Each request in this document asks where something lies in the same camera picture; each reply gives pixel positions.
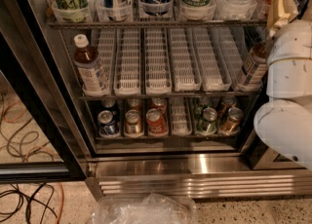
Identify blue pepsi can front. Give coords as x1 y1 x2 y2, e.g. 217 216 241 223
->
97 110 119 136

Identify stainless steel fridge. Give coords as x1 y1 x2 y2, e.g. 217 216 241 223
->
0 0 311 199

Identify black floor cables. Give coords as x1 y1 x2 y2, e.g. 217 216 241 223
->
0 182 59 224

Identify red can front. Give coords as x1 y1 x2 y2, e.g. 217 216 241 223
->
146 108 168 135

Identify bronze can front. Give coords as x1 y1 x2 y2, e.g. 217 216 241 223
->
219 107 244 135

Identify gold can front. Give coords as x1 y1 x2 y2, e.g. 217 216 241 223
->
125 110 142 136

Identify tea bottle white cap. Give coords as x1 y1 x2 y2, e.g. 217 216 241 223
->
236 41 268 92
74 34 108 96

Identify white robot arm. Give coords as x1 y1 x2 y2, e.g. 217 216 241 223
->
253 0 312 169

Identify orange floor cable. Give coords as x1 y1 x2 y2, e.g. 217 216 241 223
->
54 182 65 224

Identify clear plastic bin with bag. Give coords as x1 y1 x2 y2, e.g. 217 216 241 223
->
92 193 198 224

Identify green can front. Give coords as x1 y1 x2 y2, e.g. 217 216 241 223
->
196 107 217 135

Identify left tea bottle white cap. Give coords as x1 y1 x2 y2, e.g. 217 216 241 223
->
74 34 108 96

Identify right tea bottle white cap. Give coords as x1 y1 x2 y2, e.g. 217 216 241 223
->
236 41 268 92

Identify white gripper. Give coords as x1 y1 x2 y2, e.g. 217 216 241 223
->
267 0 312 64

